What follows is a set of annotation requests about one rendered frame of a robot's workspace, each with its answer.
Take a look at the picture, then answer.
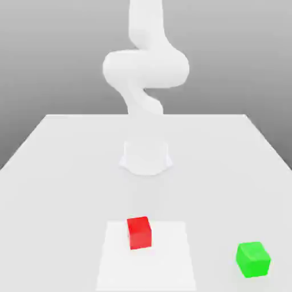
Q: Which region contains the small red cube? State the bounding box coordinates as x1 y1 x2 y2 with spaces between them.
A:
126 216 153 250

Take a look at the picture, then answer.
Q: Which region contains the small green cube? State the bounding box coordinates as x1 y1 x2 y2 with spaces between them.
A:
235 241 271 279

